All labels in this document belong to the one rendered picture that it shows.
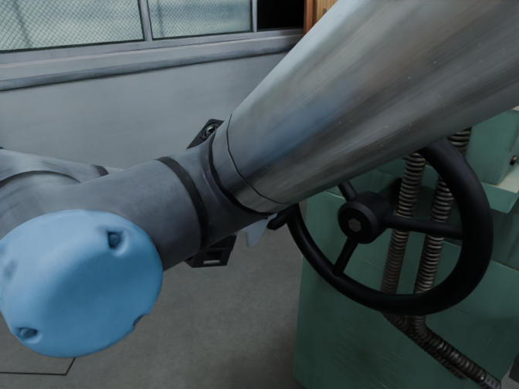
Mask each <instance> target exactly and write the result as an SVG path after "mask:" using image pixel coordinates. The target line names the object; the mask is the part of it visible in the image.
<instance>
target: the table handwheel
mask: <svg viewBox="0 0 519 389"><path fill-rule="evenodd" d="M416 153H418V154H419V155H420V156H422V157H423V158H424V159H425V160H426V161H427V162H428V163H429V164H430V165H431V166H432V167H433V168H434V169H435V170H436V171H437V173H438V174H439V175H440V177H441V178H442V179H443V180H444V182H445V183H446V185H447V187H448V189H449V190H450V192H451V194H452V196H453V198H454V201H455V202H456V206H457V208H458V211H459V214H460V220H461V225H458V224H452V223H445V222H434V221H427V220H422V219H417V218H409V217H404V216H399V215H393V211H394V210H395V209H397V207H398V205H399V203H398V202H399V195H400V194H399V192H400V191H401V189H400V187H401V186H402V185H401V183H402V178H399V177H397V178H395V179H393V180H392V181H390V182H389V183H388V184H387V185H385V186H384V187H383V188H381V189H379V190H378V191H376V192H373V191H363V192H361V193H359V194H358V193H357V192H356V190H355V189H354V188H353V186H352V185H351V183H350V181H346V182H344V183H342V184H339V185H337V186H338V188H339V190H340V191H341V193H342V194H343V196H344V198H345V200H346V202H345V203H344V204H343V205H342V206H341V207H340V208H339V210H338V224H339V226H340V228H341V230H342V232H343V233H344V234H345V235H346V236H347V240H346V242H345V244H344V247H343V249H342V250H341V254H340V255H339V256H338V259H337V261H336V263H335V264H333V263H332V262H331V261H330V260H329V259H328V258H327V257H326V256H325V255H324V253H323V252H322V251H321V250H320V249H319V248H318V246H317V244H316V243H315V241H314V240H313V239H312V237H311V235H310V233H309V231H308V230H307V226H306V225H305V223H304V219H303V216H302V214H301V210H300V205H299V202H298V203H296V204H294V205H295V206H296V207H297V210H298V213H297V214H296V215H295V216H293V217H292V218H291V220H289V221H288V222H287V227H288V229H289V231H290V234H291V235H292V237H293V240H294V241H295V243H296V245H297V247H298V249H299V250H300V252H301V253H302V255H303V256H304V258H305V259H306V260H307V261H308V263H309V264H310V265H311V266H312V268H313V269H314V270H315V271H316V272H317V273H318V274H319V275H320V276H321V277H322V278H323V279H324V280H325V281H326V282H327V283H329V284H330V285H331V286H332V287H334V288H335V289H336V290H337V291H338V292H340V293H342V294H343V295H345V296H346V297H347V298H349V299H352V300H353V301H355V302H356V303H359V304H361V305H362V306H366V307H368V308H370V309H373V310H377V311H379V312H383V313H388V314H392V315H398V316H425V315H430V314H434V313H438V312H441V311H444V310H447V309H449V308H450V307H452V306H455V305H456V304H457V303H460V302H461V301H463V300H464V299H465V298H467V297H468V295H470V294H471V293H472V291H474V290H475V288H476V287H477V286H478V284H479V283H480V281H481V279H482V278H483V276H484V275H485V273H486V271H487V268H488V266H489V264H490V260H491V256H492V252H493V247H494V223H493V217H492V213H491V209H490V204H489V201H488V199H487V195H486V193H485V190H484V189H483V186H482V184H481V183H480V180H479V178H478V177H477V175H476V173H475V172H474V170H473V169H472V167H471V166H470V165H469V163H468V162H467V160H466V159H465V158H464V157H463V155H462V154H461V153H460V152H459V151H458V150H457V149H456V148H455V147H454V146H453V145H452V144H451V143H450V142H449V141H448V140H447V139H446V138H444V139H442V140H439V141H437V142H435V143H433V144H430V145H428V146H426V147H424V148H421V149H419V150H417V151H416ZM388 228H393V229H398V230H404V231H410V232H420V233H425V234H429V235H437V236H441V237H445V238H453V239H457V240H461V241H462V247H461V251H460V256H459V258H458V261H457V263H456V265H455V267H454V269H453V271H452V272H451V273H450V274H449V275H448V276H447V277H446V278H445V279H444V280H443V281H442V282H441V283H440V284H439V285H437V286H435V287H433V288H431V289H428V290H426V291H424V292H420V293H413V294H394V293H385V292H382V291H378V290H376V289H372V288H370V287H367V286H365V285H363V284H361V283H359V282H357V281H355V280H354V279H352V278H351V277H349V276H347V275H346V274H345V273H343V271H344V269H345V267H346V265H347V264H348V261H349V259H350V258H351V255H352V254H353V252H354V250H355V249H356V247H357V245H358V243H359V244H369V243H371V242H373V241H374V240H376V239H377V237H379V236H380V235H381V234H382V233H383V232H384V231H385V230H386V229H388Z"/></svg>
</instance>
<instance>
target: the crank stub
mask: <svg viewBox="0 0 519 389"><path fill-rule="evenodd" d="M297 213H298V210H297V207H296V206H295V205H291V206H290V207H287V208H285V209H284V210H282V211H279V212H277V215H276V217H275V218H273V219H271V220H270V221H269V222H268V224H267V226H266V227H267V228H268V229H271V230H277V229H278V228H280V227H282V226H284V225H285V224H286V223H287V222H288V221H289V220H291V218H292V217H293V216H295V215H296V214H297Z"/></svg>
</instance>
